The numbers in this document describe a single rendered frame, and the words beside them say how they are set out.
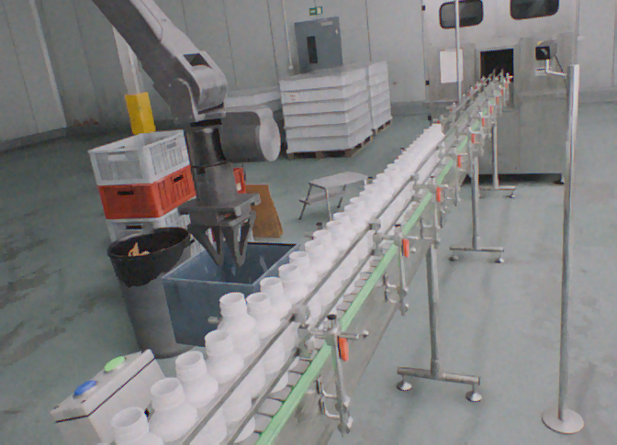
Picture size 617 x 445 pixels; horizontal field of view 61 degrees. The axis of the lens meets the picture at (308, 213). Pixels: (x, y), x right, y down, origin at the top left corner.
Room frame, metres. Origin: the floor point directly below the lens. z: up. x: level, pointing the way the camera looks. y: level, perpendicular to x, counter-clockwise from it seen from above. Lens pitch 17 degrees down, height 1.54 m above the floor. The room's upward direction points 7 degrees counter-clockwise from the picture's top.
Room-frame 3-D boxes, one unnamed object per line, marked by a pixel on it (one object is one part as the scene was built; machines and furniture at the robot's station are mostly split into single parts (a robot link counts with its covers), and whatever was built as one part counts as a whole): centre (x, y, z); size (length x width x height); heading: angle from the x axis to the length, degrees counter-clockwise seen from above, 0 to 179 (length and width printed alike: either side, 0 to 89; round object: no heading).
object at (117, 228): (3.42, 1.00, 0.55); 0.61 x 0.41 x 0.22; 162
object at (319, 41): (11.71, -0.66, 1.05); 1.00 x 0.10 x 2.10; 65
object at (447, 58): (5.23, -1.55, 1.22); 0.23 x 0.03 x 0.32; 65
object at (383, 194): (1.41, -0.21, 1.08); 0.06 x 0.06 x 0.17
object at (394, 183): (1.52, -0.26, 1.08); 0.06 x 0.06 x 0.17
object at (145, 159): (3.42, 1.00, 1.00); 0.61 x 0.41 x 0.22; 162
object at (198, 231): (0.72, 0.13, 1.30); 0.07 x 0.07 x 0.09; 65
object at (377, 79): (9.57, -1.08, 0.59); 1.25 x 1.03 x 1.17; 156
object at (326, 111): (8.09, -0.49, 0.59); 1.24 x 1.03 x 1.17; 157
